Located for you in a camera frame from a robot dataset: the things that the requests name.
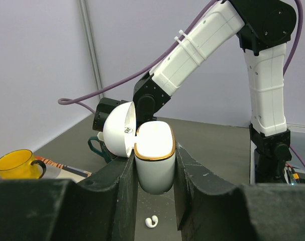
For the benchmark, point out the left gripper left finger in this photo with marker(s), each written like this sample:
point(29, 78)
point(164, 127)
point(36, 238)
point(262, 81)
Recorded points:
point(100, 207)

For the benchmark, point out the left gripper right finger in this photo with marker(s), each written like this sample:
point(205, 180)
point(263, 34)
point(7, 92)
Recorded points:
point(210, 208)

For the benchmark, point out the white clip earbud right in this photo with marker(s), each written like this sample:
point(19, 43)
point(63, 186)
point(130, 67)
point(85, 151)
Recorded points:
point(152, 222)

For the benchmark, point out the dark green white mug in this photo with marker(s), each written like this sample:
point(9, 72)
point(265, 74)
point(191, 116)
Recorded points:
point(103, 152)

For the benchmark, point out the colourful checked placemat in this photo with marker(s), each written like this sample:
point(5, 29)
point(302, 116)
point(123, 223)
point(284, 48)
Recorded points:
point(57, 170)

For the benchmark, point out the yellow glass mug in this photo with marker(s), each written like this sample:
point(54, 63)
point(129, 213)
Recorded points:
point(21, 164)

